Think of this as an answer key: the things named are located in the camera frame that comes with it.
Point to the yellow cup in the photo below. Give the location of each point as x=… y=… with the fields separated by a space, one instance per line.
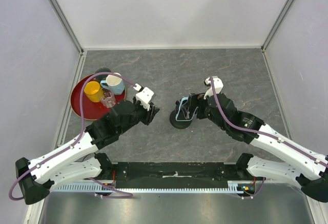
x=93 y=91

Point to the black phone stand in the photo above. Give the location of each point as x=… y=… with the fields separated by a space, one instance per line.
x=178 y=124

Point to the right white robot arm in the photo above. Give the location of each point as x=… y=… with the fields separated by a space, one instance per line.
x=301 y=167

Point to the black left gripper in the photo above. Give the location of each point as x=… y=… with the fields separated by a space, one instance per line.
x=149 y=115

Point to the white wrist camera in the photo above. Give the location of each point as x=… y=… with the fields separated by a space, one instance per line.
x=213 y=82
x=144 y=95

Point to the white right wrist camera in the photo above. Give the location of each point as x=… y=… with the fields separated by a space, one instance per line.
x=213 y=82

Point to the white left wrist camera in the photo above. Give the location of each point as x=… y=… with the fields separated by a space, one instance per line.
x=144 y=95

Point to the dark green cup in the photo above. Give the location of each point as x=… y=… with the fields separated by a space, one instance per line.
x=103 y=70

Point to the white cable duct strip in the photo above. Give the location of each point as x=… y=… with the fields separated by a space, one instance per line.
x=92 y=187

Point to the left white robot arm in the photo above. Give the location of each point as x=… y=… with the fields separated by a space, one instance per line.
x=79 y=158

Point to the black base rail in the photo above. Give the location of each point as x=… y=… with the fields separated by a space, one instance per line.
x=212 y=170

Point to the phone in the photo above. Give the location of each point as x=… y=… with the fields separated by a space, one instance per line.
x=182 y=110

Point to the light blue ceramic mug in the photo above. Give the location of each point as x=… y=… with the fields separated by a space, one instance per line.
x=114 y=84

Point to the clear glass cup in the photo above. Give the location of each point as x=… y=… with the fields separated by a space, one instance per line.
x=108 y=99

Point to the round red tray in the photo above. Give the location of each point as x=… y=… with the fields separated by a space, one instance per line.
x=79 y=101

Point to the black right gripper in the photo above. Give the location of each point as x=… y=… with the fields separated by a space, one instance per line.
x=198 y=100

